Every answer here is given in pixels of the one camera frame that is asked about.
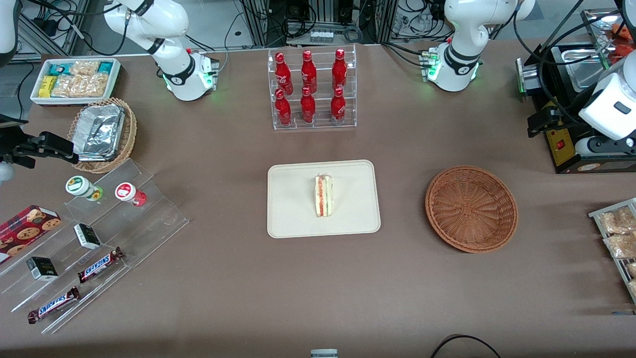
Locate red lid cup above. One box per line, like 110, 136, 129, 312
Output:
115, 182, 147, 207

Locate green lid cup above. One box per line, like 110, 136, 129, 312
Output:
66, 176, 104, 201

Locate black food warmer appliance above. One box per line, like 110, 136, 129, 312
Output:
516, 7, 636, 175

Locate clear acrylic bottle rack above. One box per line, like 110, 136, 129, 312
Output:
267, 44, 357, 131

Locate clear cracker bag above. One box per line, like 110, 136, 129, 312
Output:
52, 74, 109, 98
70, 60, 100, 77

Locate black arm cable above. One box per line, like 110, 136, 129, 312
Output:
512, 0, 627, 127

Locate small black box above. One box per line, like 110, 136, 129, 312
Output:
26, 257, 59, 282
74, 223, 102, 250

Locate red cola bottle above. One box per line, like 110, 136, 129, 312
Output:
300, 87, 317, 124
330, 87, 346, 124
275, 52, 294, 95
301, 50, 318, 94
332, 48, 348, 91
275, 89, 292, 126

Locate triangle sandwich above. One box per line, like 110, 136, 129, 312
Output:
313, 174, 334, 218

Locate cream plastic tray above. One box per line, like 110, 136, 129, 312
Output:
267, 160, 381, 239

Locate snickers bar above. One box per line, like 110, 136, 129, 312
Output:
27, 286, 80, 325
78, 247, 125, 284

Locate clear acrylic stepped display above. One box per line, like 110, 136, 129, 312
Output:
0, 158, 189, 335

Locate round brown wicker basket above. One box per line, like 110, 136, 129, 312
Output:
425, 166, 519, 254

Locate white rectangular bin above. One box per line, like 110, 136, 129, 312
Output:
30, 58, 122, 106

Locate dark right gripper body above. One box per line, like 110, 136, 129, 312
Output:
0, 114, 36, 169

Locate stacked foil containers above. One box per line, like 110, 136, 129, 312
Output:
74, 103, 126, 162

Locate red cookie box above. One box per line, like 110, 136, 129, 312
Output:
0, 205, 62, 265

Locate light wicker basket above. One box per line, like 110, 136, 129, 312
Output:
67, 97, 138, 174

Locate black cable loop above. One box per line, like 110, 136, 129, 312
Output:
430, 335, 502, 358

